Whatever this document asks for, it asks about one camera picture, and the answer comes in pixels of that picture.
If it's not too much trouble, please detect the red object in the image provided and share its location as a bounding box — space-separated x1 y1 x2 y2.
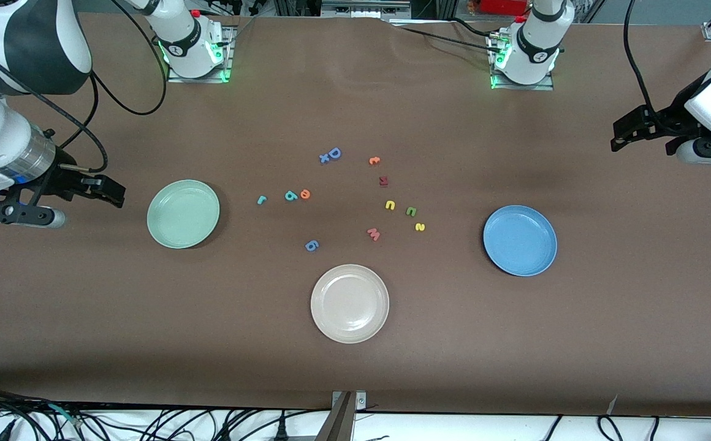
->
478 0 531 16

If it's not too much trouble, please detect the metal table bracket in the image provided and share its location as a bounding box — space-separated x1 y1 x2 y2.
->
316 391 367 441

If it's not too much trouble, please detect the grey metal box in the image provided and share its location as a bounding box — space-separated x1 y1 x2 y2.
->
321 0 413 19

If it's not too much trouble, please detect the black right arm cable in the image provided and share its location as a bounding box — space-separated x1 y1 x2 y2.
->
0 0 169 175

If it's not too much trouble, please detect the brown paper table cover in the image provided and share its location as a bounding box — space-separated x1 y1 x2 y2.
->
0 11 711 418

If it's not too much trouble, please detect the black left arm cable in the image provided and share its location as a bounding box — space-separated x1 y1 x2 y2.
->
622 0 663 120

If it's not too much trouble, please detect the beige plate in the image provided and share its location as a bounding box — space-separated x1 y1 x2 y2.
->
310 264 390 344

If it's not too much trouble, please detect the black cable on table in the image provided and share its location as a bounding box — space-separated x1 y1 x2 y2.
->
392 17 509 56

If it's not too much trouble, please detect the blue plate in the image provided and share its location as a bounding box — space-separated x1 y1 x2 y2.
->
482 205 558 277

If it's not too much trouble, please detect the teal cable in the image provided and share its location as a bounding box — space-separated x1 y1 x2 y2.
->
46 403 83 428

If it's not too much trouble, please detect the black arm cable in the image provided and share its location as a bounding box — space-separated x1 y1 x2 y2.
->
0 0 169 175
622 0 663 120

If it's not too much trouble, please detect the pale green plate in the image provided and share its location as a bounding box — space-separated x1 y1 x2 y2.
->
146 179 221 249

